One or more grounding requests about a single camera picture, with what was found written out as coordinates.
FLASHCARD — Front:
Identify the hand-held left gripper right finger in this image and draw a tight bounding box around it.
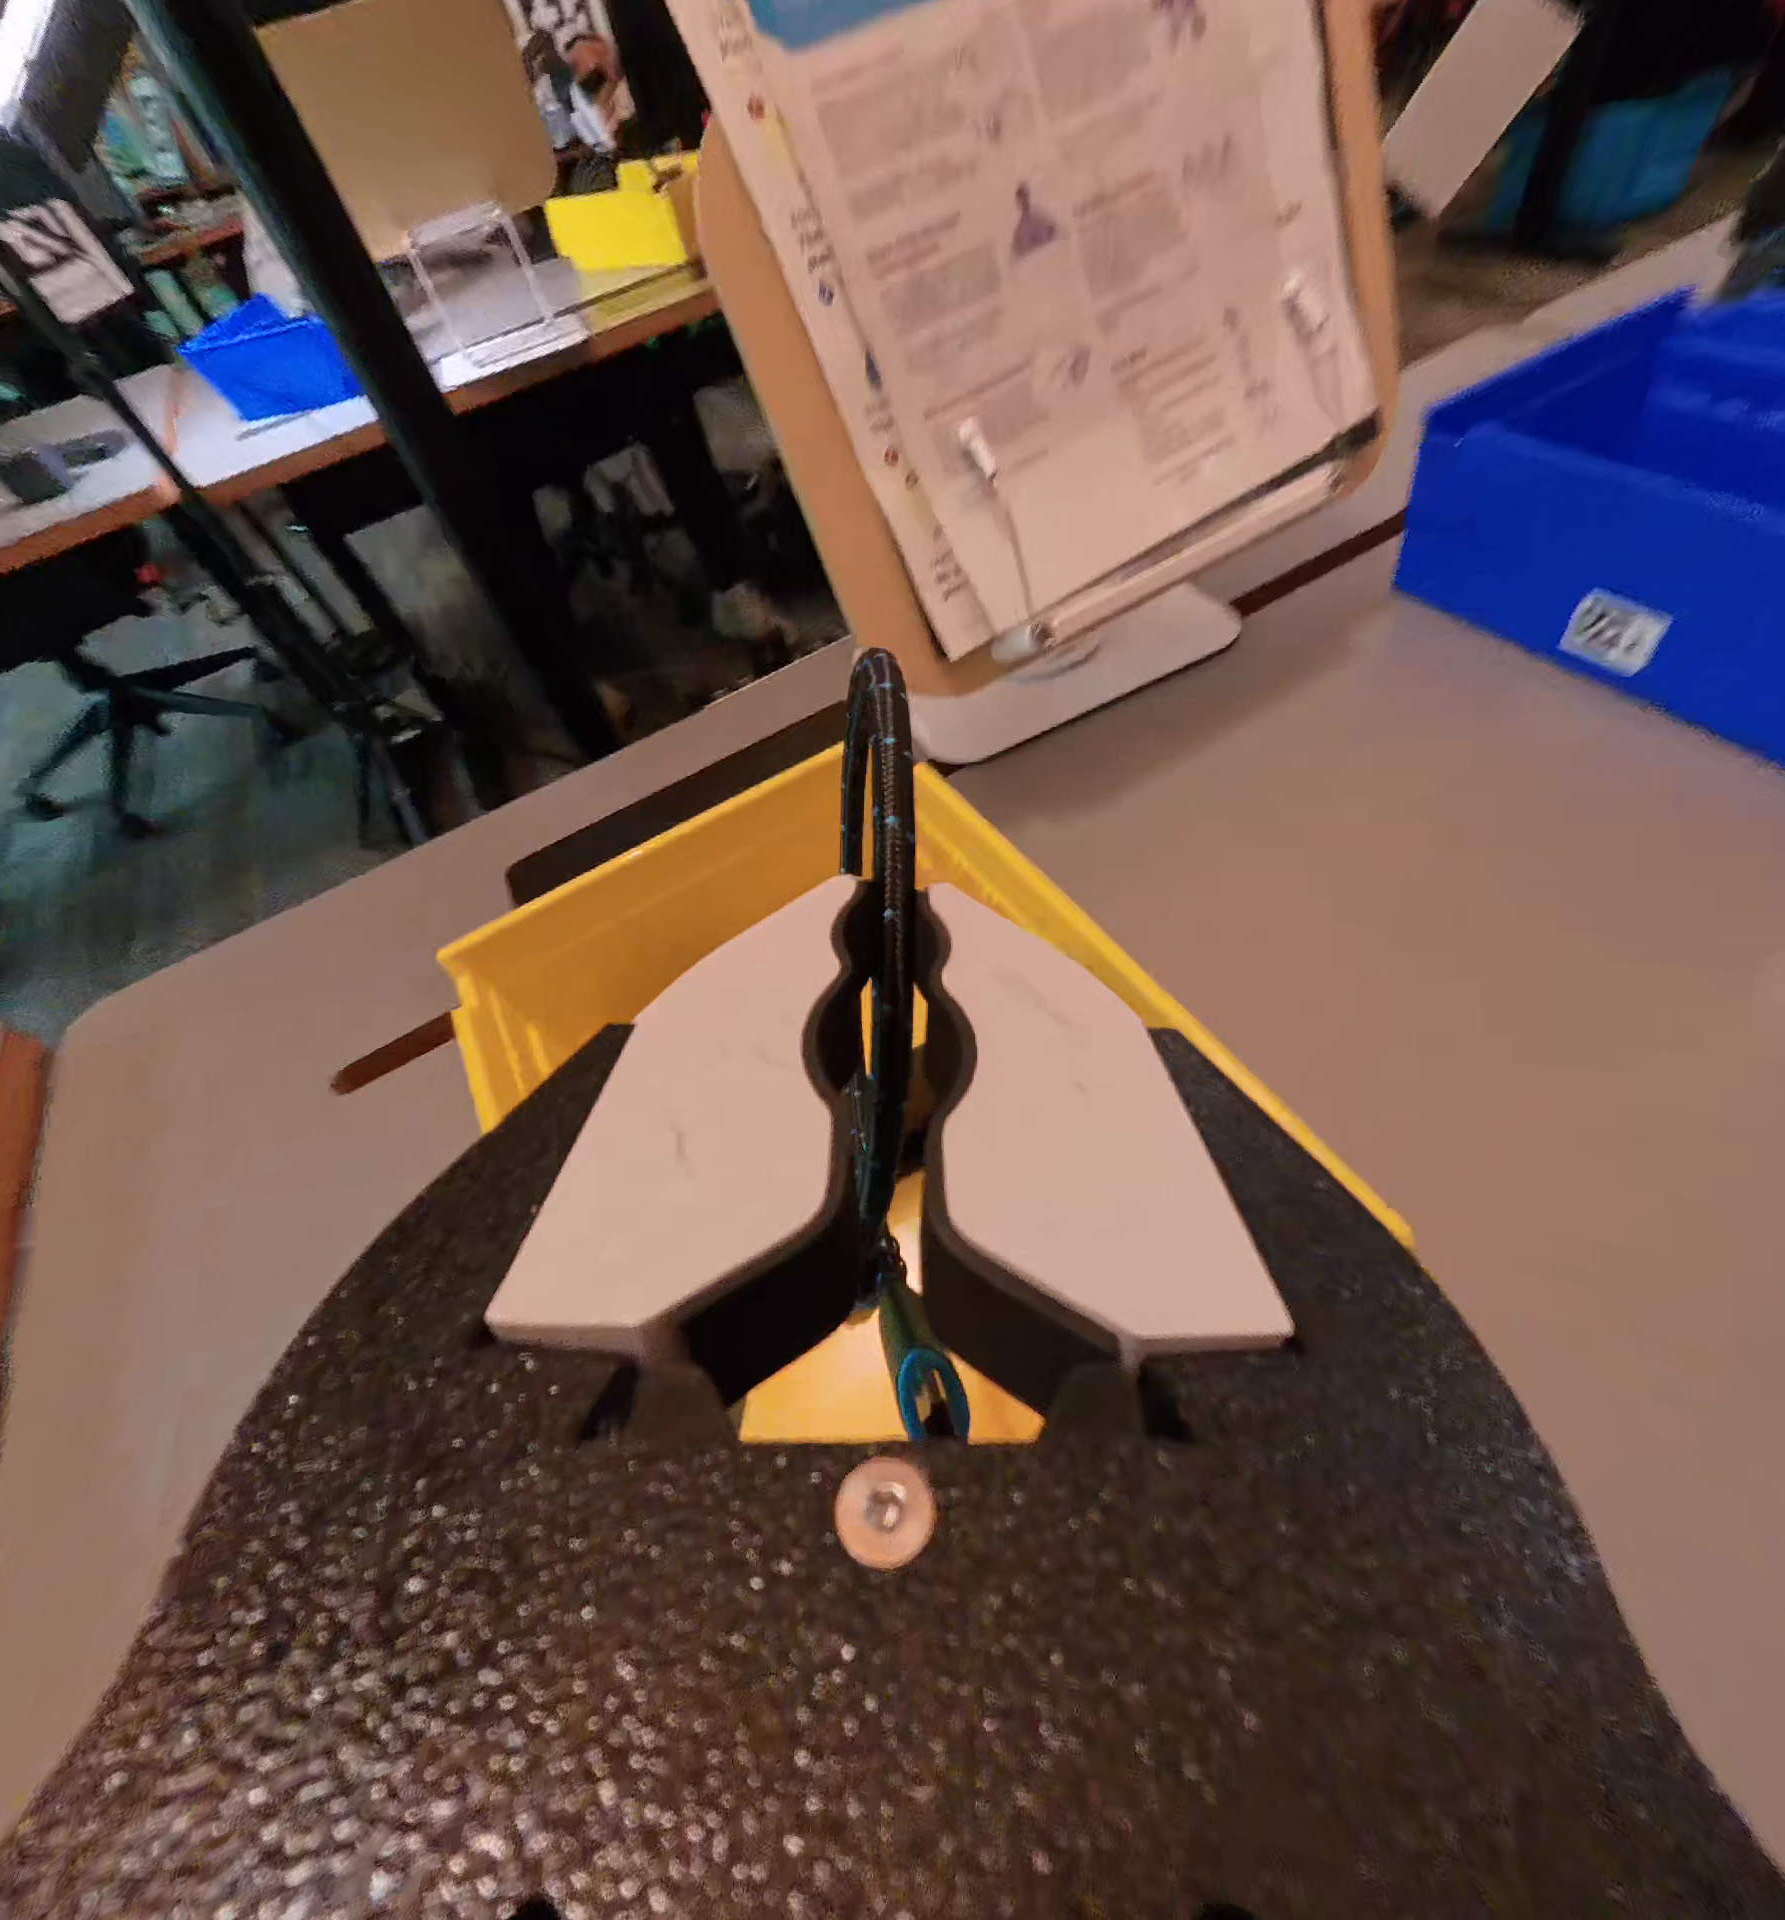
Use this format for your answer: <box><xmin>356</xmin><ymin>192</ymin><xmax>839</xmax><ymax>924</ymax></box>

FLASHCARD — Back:
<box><xmin>920</xmin><ymin>882</ymin><xmax>1298</xmax><ymax>1389</ymax></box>

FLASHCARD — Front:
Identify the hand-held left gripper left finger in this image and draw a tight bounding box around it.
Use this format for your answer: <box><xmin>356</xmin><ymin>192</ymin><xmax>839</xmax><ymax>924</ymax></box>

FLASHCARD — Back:
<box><xmin>484</xmin><ymin>877</ymin><xmax>872</xmax><ymax>1389</ymax></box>

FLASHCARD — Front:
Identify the yellow plastic bin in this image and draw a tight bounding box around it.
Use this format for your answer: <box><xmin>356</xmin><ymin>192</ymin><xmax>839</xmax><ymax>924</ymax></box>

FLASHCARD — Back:
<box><xmin>543</xmin><ymin>155</ymin><xmax>702</xmax><ymax>274</ymax></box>
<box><xmin>436</xmin><ymin>741</ymin><xmax>1419</xmax><ymax>1450</ymax></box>

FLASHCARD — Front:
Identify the black blue flecked cable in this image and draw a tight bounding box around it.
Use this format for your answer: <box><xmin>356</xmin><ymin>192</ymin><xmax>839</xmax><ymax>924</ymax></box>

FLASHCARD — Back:
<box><xmin>836</xmin><ymin>648</ymin><xmax>972</xmax><ymax>1445</ymax></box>

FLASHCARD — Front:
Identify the blue plastic bin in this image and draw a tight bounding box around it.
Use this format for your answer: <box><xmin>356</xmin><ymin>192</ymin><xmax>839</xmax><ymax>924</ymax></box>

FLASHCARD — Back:
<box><xmin>1393</xmin><ymin>283</ymin><xmax>1785</xmax><ymax>797</ymax></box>
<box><xmin>176</xmin><ymin>291</ymin><xmax>366</xmax><ymax>425</ymax></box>

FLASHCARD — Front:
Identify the black office chair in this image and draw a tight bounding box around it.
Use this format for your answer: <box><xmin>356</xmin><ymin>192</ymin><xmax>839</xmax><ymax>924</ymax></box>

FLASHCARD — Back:
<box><xmin>0</xmin><ymin>524</ymin><xmax>294</xmax><ymax>842</ymax></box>

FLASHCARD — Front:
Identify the wooden document stand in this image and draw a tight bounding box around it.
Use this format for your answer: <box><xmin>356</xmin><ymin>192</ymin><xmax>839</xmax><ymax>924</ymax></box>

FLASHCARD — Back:
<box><xmin>253</xmin><ymin>0</ymin><xmax>561</xmax><ymax>270</ymax></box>
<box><xmin>660</xmin><ymin>0</ymin><xmax>1404</xmax><ymax>769</ymax></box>

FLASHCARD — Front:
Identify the black tripod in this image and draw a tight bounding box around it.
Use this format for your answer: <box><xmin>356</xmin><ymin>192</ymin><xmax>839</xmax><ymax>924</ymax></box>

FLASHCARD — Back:
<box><xmin>0</xmin><ymin>150</ymin><xmax>436</xmax><ymax>850</ymax></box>

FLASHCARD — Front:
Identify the wooden background table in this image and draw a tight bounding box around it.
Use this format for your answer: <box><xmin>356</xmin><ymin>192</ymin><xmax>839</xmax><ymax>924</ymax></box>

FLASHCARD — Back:
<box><xmin>0</xmin><ymin>262</ymin><xmax>721</xmax><ymax>602</ymax></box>

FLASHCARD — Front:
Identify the black metal pole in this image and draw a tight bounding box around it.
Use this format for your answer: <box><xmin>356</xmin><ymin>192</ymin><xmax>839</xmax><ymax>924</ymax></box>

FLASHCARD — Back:
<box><xmin>127</xmin><ymin>0</ymin><xmax>616</xmax><ymax>759</ymax></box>

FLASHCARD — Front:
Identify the printed instruction sheet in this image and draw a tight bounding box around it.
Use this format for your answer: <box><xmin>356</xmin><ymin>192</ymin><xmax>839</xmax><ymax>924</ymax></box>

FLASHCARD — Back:
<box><xmin>669</xmin><ymin>0</ymin><xmax>1381</xmax><ymax>664</ymax></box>

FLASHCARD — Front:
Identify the clear acrylic stand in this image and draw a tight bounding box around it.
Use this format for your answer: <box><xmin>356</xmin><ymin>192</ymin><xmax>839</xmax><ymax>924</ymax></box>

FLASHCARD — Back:
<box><xmin>381</xmin><ymin>202</ymin><xmax>561</xmax><ymax>369</ymax></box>

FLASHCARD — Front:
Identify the printed tag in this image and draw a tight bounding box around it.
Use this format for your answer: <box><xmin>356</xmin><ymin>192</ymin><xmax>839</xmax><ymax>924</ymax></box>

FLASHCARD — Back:
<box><xmin>0</xmin><ymin>198</ymin><xmax>138</xmax><ymax>326</ymax></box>

